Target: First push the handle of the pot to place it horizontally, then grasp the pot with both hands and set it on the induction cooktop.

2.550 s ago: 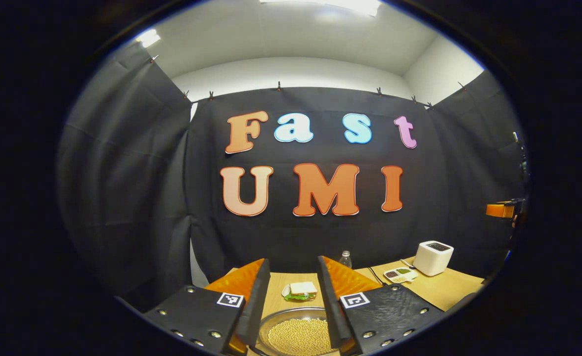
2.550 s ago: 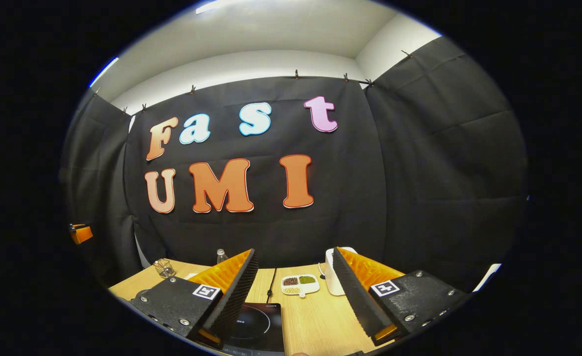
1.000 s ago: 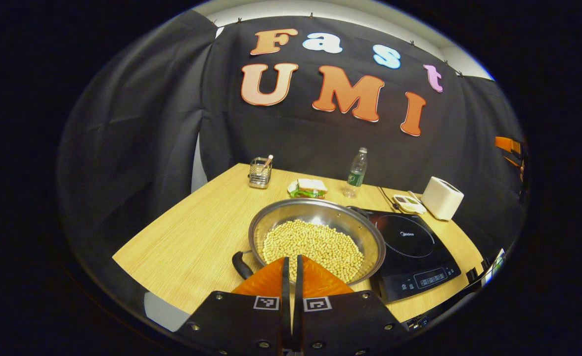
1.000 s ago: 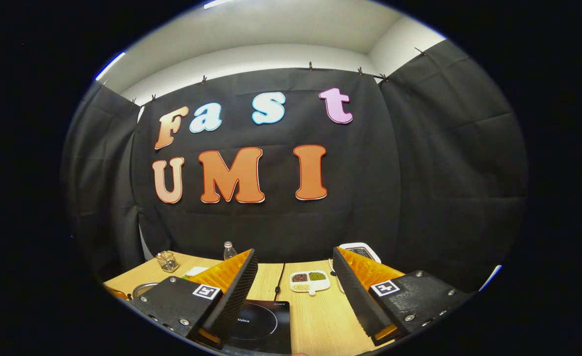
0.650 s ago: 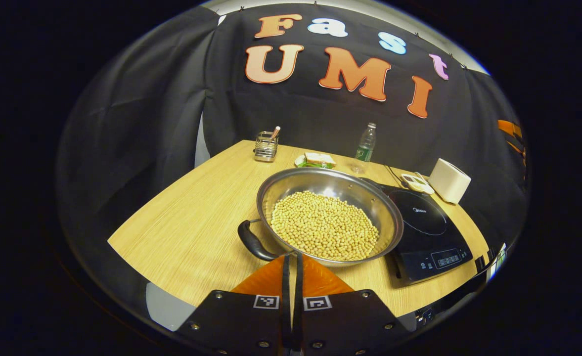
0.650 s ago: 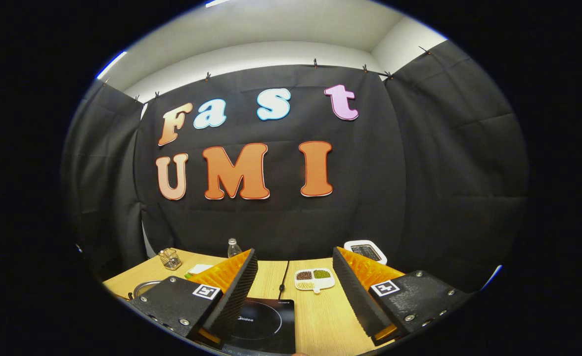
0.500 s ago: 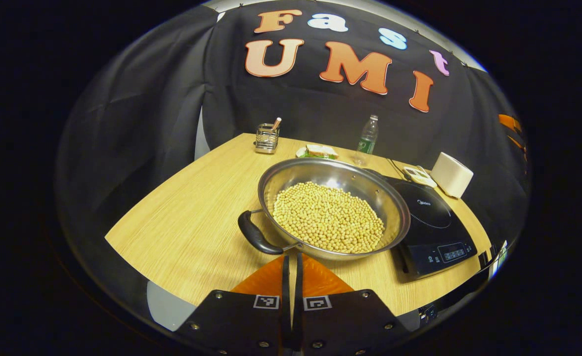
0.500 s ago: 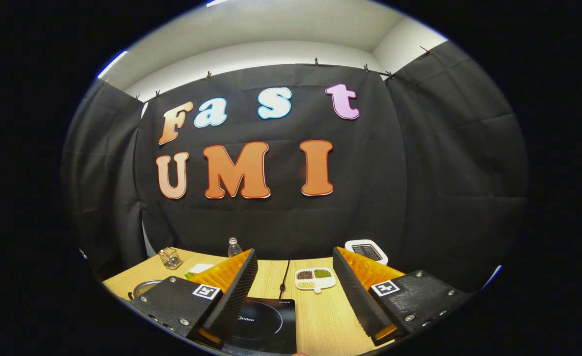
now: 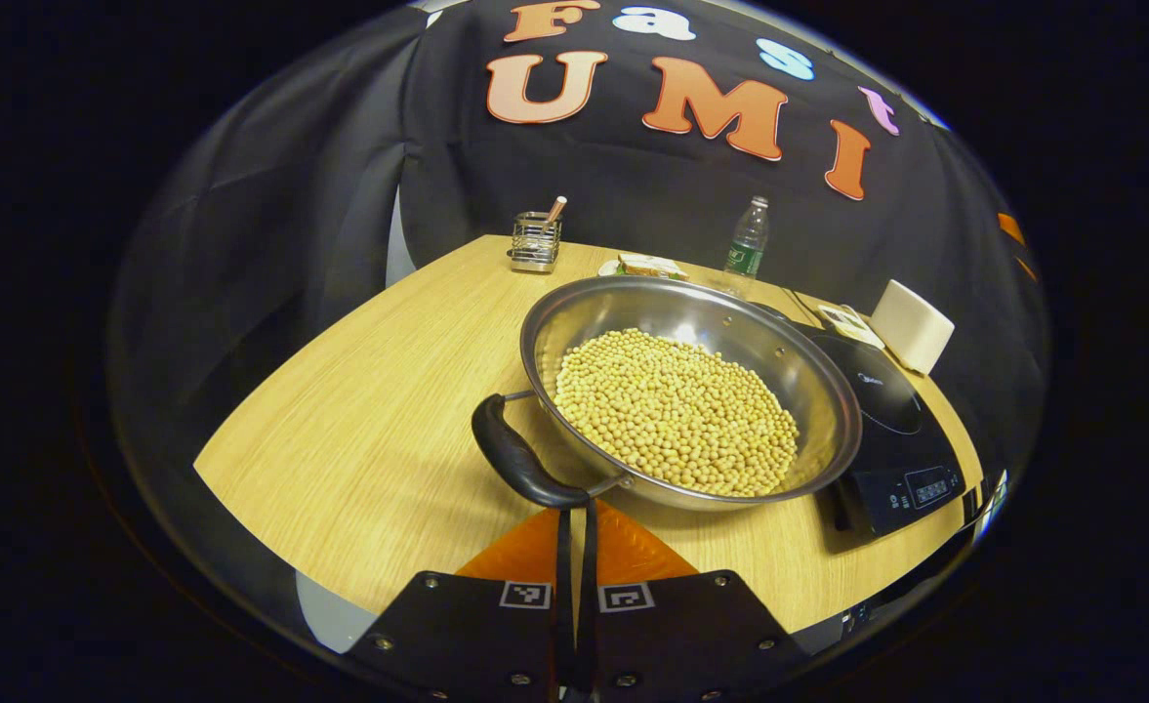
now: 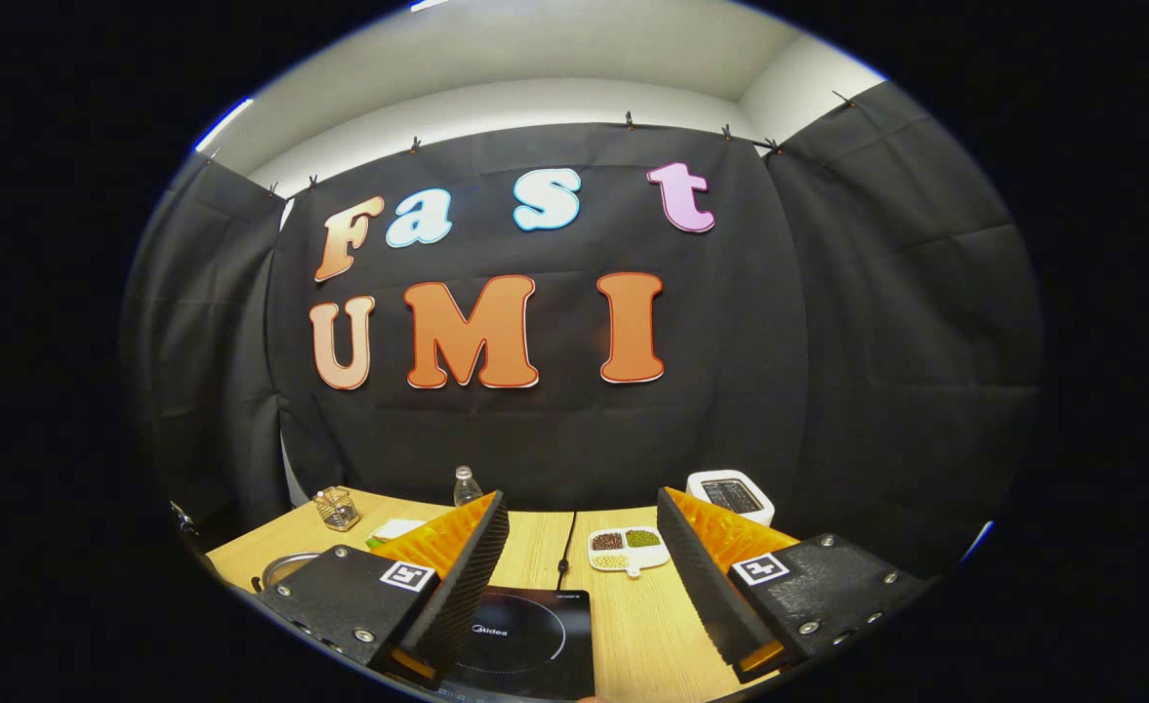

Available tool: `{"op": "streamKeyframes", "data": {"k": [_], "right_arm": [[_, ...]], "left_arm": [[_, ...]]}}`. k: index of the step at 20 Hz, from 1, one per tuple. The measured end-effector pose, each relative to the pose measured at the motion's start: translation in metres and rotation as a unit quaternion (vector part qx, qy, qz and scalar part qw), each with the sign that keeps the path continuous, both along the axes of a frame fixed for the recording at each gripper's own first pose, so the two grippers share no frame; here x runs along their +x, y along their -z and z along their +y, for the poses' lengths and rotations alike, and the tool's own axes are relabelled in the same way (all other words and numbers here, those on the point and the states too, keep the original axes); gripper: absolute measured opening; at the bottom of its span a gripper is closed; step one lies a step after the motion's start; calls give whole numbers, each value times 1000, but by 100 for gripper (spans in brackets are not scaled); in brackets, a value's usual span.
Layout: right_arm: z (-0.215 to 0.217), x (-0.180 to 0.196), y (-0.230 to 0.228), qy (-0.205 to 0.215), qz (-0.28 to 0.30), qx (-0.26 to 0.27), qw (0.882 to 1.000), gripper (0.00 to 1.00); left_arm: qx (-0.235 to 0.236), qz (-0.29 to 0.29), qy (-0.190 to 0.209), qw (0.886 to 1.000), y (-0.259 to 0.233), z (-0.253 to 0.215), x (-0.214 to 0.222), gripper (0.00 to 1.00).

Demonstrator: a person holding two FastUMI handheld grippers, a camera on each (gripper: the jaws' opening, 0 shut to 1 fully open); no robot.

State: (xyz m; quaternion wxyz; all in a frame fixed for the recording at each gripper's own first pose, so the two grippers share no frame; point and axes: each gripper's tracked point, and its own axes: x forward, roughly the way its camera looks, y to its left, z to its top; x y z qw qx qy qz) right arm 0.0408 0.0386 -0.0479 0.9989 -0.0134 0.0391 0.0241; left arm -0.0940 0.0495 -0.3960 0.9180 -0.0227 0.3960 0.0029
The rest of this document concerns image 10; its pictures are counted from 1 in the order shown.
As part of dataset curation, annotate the white divided dish with beans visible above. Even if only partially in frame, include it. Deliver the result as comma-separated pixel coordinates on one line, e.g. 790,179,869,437
587,526,672,579

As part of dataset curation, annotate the steel pot with soybeans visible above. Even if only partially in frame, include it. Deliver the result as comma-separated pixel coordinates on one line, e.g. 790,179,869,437
260,552,326,592

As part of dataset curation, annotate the row of black cloth clips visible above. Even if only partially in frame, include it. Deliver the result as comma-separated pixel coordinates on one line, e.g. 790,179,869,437
205,91,853,196

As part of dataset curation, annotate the black backdrop cloth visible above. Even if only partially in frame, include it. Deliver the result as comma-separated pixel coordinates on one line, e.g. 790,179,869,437
120,80,1044,577

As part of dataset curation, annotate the small ceiling light panel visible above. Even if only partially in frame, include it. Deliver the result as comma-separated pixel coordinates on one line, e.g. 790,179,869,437
193,98,255,153

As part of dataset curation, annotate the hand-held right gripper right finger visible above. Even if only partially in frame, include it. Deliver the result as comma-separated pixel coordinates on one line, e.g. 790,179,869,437
656,486,931,684

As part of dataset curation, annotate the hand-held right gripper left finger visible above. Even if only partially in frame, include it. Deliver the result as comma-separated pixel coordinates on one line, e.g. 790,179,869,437
254,490,512,689

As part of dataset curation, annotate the white toaster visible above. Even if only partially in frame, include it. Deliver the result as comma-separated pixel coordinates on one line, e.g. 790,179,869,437
686,470,776,528

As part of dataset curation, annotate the black induction cooktop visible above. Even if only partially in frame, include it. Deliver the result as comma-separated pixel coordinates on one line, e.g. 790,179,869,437
434,586,596,702

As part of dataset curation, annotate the sandwich on plate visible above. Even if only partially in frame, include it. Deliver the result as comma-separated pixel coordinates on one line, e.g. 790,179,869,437
366,517,429,550

